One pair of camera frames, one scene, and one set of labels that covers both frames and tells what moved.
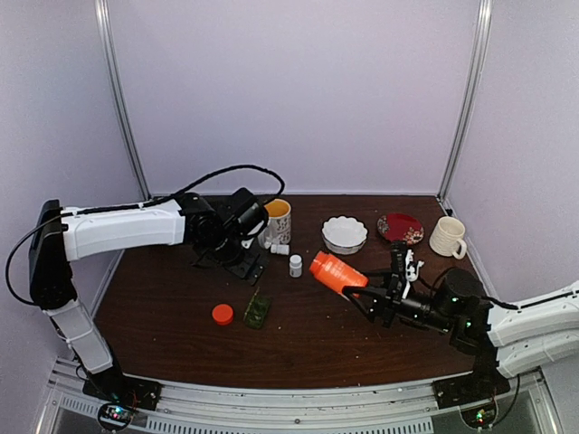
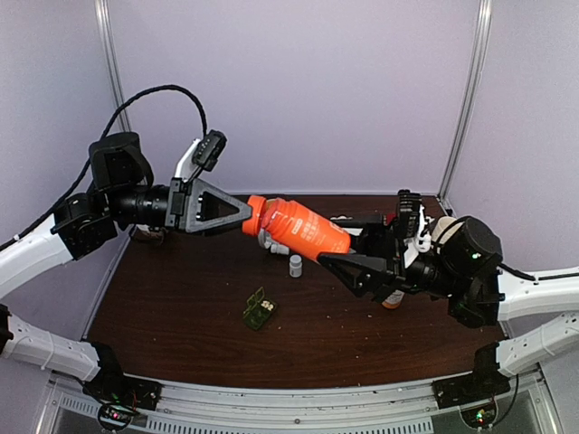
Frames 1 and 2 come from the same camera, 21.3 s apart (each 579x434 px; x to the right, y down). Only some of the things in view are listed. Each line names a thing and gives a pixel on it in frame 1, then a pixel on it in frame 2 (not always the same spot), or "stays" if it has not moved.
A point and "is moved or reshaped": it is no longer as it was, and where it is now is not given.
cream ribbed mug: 445,238 stays
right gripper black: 390,304 → 383,268
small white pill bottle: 296,266 stays
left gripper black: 242,268 → 182,193
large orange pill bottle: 336,274 → 296,226
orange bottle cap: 223,314 is moved or reshaped
